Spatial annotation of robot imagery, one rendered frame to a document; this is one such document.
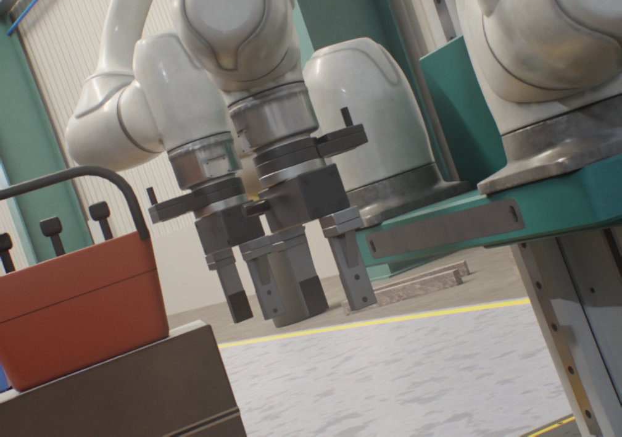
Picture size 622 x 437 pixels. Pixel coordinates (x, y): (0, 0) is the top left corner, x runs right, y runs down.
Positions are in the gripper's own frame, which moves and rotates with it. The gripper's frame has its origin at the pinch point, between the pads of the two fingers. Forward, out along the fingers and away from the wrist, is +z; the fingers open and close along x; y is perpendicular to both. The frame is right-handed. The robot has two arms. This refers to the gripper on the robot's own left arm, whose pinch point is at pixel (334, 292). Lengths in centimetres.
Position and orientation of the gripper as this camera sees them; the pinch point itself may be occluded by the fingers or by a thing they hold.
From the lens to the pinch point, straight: 118.2
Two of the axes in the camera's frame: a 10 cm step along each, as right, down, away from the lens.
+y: -8.8, 2.9, -3.8
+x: 3.5, -1.4, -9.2
